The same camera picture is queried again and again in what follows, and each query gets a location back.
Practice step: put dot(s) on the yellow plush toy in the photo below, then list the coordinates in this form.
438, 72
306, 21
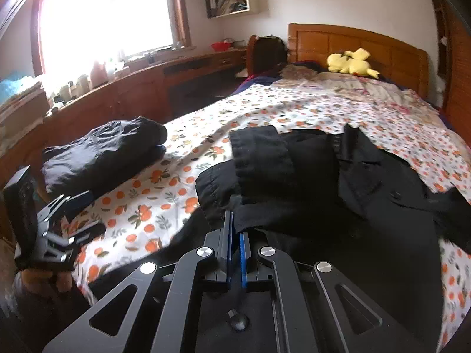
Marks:
349, 64

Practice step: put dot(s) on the wooden framed window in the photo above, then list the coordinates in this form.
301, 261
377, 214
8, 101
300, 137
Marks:
106, 11

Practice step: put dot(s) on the wooden wardrobe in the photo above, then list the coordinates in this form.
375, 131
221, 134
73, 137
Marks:
454, 66

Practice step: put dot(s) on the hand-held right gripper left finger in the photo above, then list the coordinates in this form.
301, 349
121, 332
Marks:
229, 253

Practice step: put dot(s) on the person's left hand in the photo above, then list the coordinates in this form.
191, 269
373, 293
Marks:
44, 279

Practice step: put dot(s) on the black backpack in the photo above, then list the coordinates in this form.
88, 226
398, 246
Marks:
266, 55

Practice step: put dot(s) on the row of windowsill bottles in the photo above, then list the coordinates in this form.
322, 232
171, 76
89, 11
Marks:
84, 82

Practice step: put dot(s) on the orange print bed sheet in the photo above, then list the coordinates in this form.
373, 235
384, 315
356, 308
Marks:
176, 176

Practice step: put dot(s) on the pale floral quilt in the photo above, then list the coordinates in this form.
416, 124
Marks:
368, 90

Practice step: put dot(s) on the folded dark clothes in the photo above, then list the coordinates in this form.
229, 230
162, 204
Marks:
99, 150

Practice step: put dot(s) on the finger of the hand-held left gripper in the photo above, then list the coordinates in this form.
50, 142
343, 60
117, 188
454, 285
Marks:
75, 200
86, 232

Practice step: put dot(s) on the brown fuzzy blanket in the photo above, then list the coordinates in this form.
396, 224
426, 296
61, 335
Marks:
298, 71

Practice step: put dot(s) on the red bowl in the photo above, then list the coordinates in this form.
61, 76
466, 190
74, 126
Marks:
220, 46

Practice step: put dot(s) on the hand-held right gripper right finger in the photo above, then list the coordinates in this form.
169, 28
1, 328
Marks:
243, 261

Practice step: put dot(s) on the long wooden desk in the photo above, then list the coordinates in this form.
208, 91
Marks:
140, 88

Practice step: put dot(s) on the stack of folded cloths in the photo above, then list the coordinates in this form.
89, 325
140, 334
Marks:
18, 106

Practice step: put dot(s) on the wooden headboard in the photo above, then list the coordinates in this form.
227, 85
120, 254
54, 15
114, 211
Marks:
368, 44

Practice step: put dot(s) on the black jacket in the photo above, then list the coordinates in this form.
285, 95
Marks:
312, 180

